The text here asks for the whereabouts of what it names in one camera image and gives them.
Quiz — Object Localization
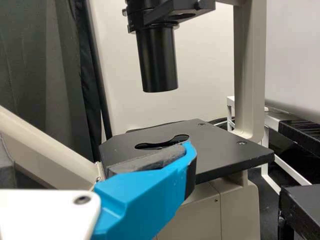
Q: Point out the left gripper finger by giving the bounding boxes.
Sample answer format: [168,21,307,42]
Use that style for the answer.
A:
[91,141,198,240]

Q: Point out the cream microscope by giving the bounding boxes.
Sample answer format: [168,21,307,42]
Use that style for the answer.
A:
[0,0,276,240]

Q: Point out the black platform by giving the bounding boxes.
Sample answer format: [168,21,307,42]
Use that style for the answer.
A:
[279,183,320,240]
[226,95,320,195]

